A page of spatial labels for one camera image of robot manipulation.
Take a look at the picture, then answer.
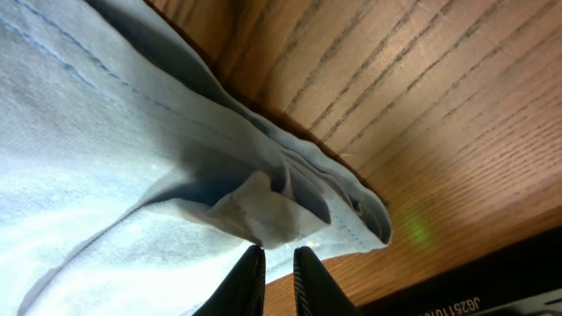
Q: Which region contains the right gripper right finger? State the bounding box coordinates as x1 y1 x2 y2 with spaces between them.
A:
293 247 361 316

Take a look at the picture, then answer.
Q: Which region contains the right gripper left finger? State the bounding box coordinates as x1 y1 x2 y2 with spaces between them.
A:
193 245 266 316

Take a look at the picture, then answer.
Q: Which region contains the light blue printed t-shirt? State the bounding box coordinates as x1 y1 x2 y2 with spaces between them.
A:
1 1 392 315

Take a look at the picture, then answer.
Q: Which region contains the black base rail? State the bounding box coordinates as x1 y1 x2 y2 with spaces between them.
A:
360 226 561 316

